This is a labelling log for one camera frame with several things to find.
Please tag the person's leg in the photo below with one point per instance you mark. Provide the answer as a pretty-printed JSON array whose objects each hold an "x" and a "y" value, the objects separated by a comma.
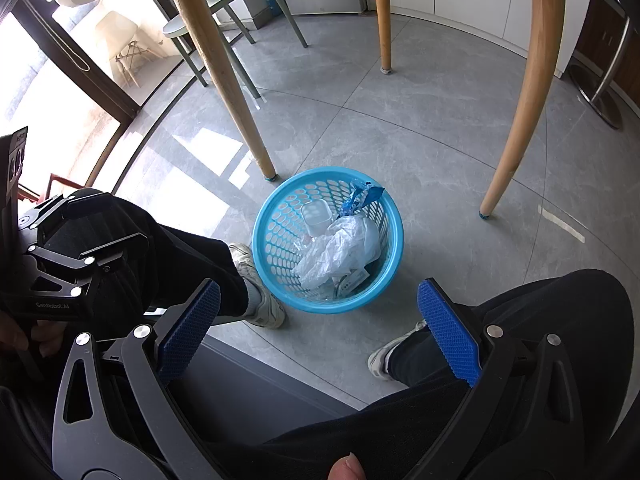
[
  {"x": 525, "y": 310},
  {"x": 190, "y": 260}
]

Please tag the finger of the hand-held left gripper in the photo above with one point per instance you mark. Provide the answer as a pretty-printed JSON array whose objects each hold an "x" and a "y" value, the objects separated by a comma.
[
  {"x": 115, "y": 252},
  {"x": 65, "y": 205}
]

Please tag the beige chair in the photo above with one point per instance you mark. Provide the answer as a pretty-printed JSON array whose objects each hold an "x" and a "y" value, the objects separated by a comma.
[{"x": 120, "y": 27}]

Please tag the black window frame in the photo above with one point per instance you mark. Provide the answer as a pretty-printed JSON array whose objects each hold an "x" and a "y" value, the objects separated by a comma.
[{"x": 100, "y": 77}]

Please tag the white plastic bag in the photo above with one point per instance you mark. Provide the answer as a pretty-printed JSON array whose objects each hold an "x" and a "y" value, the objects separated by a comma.
[{"x": 340, "y": 245}]

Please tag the person's right leg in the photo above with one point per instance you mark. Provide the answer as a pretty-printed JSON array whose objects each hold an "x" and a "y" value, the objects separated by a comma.
[{"x": 525, "y": 310}]

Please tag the round white table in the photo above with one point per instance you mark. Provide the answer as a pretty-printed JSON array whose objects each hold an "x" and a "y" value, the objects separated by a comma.
[{"x": 229, "y": 85}]

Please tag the blue plastic basket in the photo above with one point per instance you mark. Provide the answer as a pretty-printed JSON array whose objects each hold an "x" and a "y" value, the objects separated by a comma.
[{"x": 272, "y": 240}]

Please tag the person's left hand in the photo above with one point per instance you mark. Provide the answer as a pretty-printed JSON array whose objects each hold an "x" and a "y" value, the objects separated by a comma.
[{"x": 45, "y": 340}]

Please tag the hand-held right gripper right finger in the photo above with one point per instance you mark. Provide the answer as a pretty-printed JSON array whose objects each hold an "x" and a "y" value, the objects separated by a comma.
[{"x": 450, "y": 335}]

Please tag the dark wooden sideboard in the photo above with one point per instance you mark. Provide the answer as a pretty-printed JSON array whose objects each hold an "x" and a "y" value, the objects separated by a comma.
[{"x": 600, "y": 25}]

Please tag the blue snack wrapper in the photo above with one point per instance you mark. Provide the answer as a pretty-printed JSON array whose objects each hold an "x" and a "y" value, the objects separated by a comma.
[{"x": 362, "y": 197}]

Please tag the white sneaker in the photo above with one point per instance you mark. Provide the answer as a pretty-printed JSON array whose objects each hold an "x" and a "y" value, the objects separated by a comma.
[
  {"x": 265, "y": 310},
  {"x": 380, "y": 360}
]

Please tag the person's left leg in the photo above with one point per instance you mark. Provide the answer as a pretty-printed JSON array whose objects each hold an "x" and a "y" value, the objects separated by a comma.
[{"x": 190, "y": 260}]

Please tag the white cardboard box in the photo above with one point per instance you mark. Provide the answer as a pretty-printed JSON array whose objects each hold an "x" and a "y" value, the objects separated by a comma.
[{"x": 352, "y": 280}]

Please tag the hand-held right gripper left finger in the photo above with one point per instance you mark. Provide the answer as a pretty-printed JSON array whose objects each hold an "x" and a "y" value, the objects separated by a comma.
[{"x": 187, "y": 340}]

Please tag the person's right hand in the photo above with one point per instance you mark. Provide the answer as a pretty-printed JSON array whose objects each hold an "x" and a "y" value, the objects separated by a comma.
[{"x": 347, "y": 470}]

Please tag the clear plastic cup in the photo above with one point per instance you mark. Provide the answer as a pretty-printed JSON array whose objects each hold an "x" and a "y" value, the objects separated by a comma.
[{"x": 315, "y": 212}]

